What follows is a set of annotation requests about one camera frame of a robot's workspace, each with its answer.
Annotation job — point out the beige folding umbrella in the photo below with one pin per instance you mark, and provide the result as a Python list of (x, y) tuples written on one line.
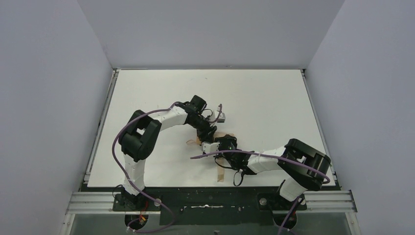
[(220, 161)]

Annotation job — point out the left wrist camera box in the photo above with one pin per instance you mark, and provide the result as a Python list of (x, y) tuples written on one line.
[(220, 117)]

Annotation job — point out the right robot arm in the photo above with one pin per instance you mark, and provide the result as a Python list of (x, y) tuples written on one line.
[(306, 167)]

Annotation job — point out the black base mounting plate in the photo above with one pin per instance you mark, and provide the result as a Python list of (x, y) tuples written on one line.
[(264, 206)]

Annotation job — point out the aluminium frame rail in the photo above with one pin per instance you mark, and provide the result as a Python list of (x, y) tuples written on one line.
[(334, 201)]

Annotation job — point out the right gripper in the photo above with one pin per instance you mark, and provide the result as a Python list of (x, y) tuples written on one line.
[(223, 144)]

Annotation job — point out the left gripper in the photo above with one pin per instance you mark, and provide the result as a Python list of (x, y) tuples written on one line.
[(207, 133)]

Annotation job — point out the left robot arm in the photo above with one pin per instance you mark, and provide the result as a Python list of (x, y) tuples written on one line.
[(138, 137)]

